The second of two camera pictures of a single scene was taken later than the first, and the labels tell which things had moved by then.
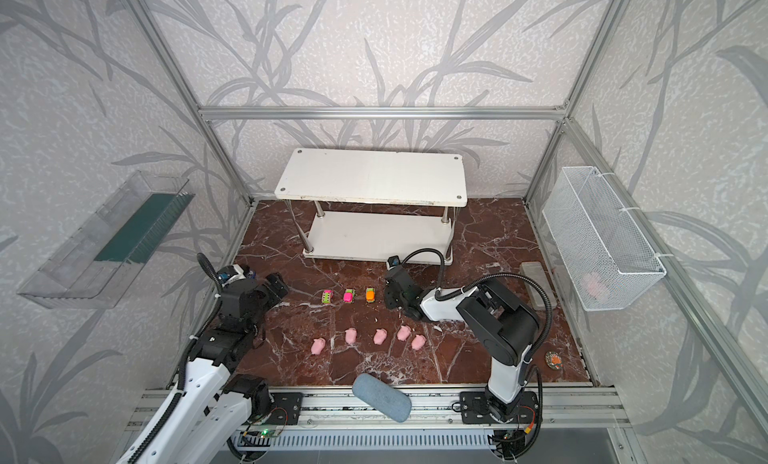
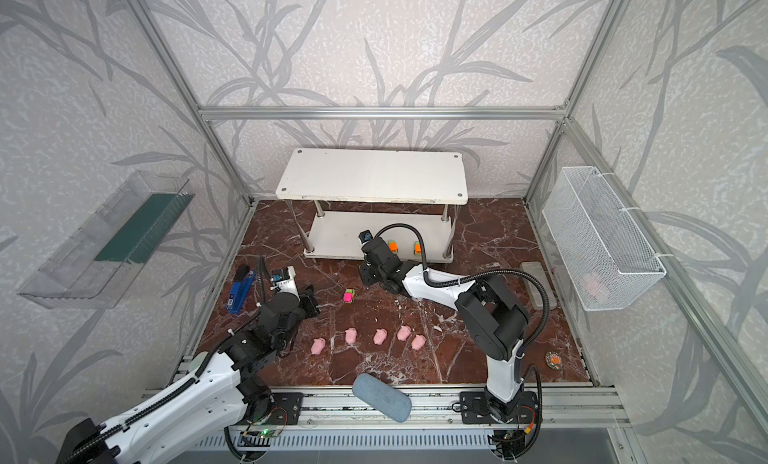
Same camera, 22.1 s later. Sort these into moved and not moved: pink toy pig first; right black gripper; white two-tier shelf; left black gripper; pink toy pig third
Moved: left black gripper; right black gripper
Not moved: pink toy pig third; white two-tier shelf; pink toy pig first
